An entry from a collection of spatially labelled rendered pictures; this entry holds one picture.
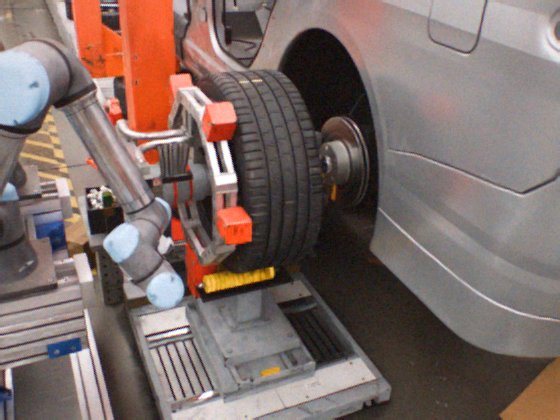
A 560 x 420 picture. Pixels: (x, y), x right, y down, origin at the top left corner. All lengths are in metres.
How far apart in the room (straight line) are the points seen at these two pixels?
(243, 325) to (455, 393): 0.88
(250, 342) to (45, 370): 0.72
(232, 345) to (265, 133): 0.86
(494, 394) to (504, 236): 1.28
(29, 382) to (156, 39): 1.25
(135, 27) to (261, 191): 0.80
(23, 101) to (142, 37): 1.05
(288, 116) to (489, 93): 0.62
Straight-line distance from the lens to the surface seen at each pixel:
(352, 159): 1.89
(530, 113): 1.16
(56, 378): 2.08
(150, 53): 2.06
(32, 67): 1.05
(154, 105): 2.12
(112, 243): 1.16
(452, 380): 2.43
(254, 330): 2.14
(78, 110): 1.19
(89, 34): 4.00
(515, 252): 1.24
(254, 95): 1.63
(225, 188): 1.54
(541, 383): 2.56
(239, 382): 2.03
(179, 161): 1.55
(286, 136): 1.58
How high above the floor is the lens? 1.66
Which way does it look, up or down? 30 degrees down
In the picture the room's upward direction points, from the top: 4 degrees clockwise
